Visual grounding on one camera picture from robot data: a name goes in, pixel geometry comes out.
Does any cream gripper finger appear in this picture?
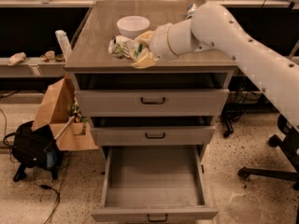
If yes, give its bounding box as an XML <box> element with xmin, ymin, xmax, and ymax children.
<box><xmin>135</xmin><ymin>31</ymin><xmax>153</xmax><ymax>46</ymax></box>
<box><xmin>132</xmin><ymin>50</ymin><xmax>158</xmax><ymax>69</ymax></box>

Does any crushed 7up can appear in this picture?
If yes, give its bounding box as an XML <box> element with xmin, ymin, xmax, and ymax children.
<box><xmin>108</xmin><ymin>35</ymin><xmax>143</xmax><ymax>61</ymax></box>

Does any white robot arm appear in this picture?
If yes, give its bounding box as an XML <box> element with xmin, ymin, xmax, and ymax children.
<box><xmin>134</xmin><ymin>2</ymin><xmax>299</xmax><ymax>130</ymax></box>

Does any silver blue upright can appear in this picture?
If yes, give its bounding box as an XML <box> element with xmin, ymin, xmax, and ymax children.
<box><xmin>186</xmin><ymin>4</ymin><xmax>198</xmax><ymax>19</ymax></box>

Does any grey drawer cabinet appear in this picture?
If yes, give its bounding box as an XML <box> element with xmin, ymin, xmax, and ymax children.
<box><xmin>65</xmin><ymin>1</ymin><xmax>235</xmax><ymax>154</ymax></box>

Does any top grey drawer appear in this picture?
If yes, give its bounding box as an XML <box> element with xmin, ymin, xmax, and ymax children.
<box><xmin>75</xmin><ymin>89</ymin><xmax>229</xmax><ymax>117</ymax></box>

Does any grey drawer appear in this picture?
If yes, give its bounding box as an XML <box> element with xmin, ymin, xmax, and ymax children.
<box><xmin>92</xmin><ymin>146</ymin><xmax>218</xmax><ymax>224</ymax></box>
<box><xmin>75</xmin><ymin>89</ymin><xmax>229</xmax><ymax>117</ymax></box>
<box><xmin>91</xmin><ymin>126</ymin><xmax>215</xmax><ymax>147</ymax></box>

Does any middle grey drawer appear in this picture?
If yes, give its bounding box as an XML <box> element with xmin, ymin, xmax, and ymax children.
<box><xmin>91</xmin><ymin>126</ymin><xmax>215</xmax><ymax>147</ymax></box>

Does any bottom grey drawer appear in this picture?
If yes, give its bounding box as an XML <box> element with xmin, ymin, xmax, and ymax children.
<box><xmin>92</xmin><ymin>146</ymin><xmax>218</xmax><ymax>224</ymax></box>

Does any white ceramic bowl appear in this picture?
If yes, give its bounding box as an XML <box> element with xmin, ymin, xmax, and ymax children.
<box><xmin>117</xmin><ymin>16</ymin><xmax>150</xmax><ymax>39</ymax></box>

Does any white plastic bottle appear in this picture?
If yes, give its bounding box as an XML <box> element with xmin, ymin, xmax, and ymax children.
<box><xmin>55</xmin><ymin>30</ymin><xmax>72</xmax><ymax>61</ymax></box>

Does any brown cardboard box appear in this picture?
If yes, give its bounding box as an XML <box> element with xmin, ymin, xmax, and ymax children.
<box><xmin>32</xmin><ymin>77</ymin><xmax>98</xmax><ymax>151</ymax></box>

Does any grey side shelf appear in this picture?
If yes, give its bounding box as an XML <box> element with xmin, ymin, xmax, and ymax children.
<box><xmin>0</xmin><ymin>57</ymin><xmax>64</xmax><ymax>78</ymax></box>

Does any beige object on shelf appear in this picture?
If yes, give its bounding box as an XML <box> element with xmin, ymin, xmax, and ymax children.
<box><xmin>8</xmin><ymin>52</ymin><xmax>26</xmax><ymax>66</ymax></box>

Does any black bag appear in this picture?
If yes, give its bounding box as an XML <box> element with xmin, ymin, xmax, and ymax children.
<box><xmin>12</xmin><ymin>121</ymin><xmax>62</xmax><ymax>182</ymax></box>

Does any black office chair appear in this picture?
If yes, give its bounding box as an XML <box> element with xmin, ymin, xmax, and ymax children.
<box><xmin>237</xmin><ymin>114</ymin><xmax>299</xmax><ymax>190</ymax></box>

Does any black floor cable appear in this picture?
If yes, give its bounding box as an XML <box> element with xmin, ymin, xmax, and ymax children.
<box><xmin>33</xmin><ymin>166</ymin><xmax>61</xmax><ymax>224</ymax></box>

